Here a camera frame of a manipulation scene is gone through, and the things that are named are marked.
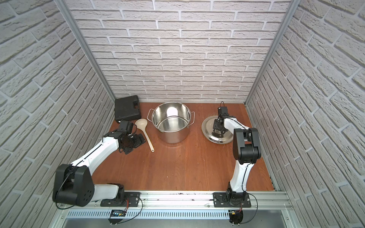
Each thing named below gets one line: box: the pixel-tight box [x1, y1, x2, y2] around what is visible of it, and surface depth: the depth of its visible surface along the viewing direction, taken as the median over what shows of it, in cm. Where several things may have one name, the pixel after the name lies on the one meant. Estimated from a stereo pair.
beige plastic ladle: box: [134, 118, 155, 153], surface depth 105 cm
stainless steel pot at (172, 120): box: [146, 101, 196, 144], surface depth 99 cm
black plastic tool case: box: [114, 95, 142, 124], surface depth 110 cm
